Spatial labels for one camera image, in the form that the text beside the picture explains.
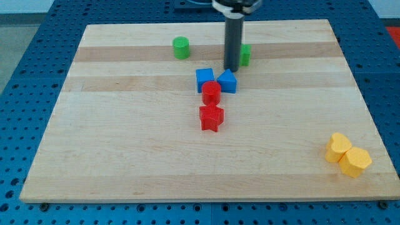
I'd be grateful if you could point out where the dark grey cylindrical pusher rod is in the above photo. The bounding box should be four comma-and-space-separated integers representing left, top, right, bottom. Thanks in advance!
224, 15, 244, 72

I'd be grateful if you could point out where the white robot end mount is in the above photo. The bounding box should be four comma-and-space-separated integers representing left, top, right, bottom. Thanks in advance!
212, 0, 262, 18

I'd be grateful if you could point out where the red cylinder block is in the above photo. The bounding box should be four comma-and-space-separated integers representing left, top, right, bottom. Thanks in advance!
201, 81, 221, 105

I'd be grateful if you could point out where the wooden board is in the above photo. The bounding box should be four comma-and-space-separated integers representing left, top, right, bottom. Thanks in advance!
20, 19, 399, 203

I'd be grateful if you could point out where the green block behind rod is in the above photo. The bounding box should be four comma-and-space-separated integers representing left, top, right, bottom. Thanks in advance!
239, 44, 251, 66

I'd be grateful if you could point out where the blue triangle block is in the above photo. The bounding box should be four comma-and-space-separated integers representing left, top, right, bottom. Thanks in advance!
217, 69, 237, 94

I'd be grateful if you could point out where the green cylinder block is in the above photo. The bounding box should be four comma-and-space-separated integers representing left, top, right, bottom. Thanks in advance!
172, 36, 190, 59

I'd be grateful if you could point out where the blue cube block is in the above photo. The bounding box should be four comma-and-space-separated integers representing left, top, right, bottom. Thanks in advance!
196, 68, 214, 93

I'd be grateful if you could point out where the red star block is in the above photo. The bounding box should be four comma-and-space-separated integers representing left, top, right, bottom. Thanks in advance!
199, 103, 224, 132

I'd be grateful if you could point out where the yellow heart block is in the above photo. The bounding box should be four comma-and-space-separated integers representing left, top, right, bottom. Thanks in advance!
325, 132, 353, 163

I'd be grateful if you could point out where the red object at right edge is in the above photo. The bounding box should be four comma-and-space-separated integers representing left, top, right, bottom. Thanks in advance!
386, 26, 400, 48

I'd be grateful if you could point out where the yellow hexagon block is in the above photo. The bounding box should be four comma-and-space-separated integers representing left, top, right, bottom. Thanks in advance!
339, 147, 373, 178

